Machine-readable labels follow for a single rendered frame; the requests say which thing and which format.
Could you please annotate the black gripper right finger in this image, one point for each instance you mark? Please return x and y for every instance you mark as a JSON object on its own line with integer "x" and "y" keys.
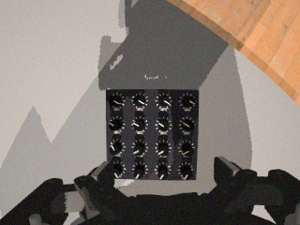
{"x": 279, "y": 190}

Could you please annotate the black knob box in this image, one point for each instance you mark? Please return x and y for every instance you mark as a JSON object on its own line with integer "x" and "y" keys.
{"x": 137, "y": 117}

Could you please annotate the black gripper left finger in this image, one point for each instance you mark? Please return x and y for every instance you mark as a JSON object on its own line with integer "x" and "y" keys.
{"x": 101, "y": 197}

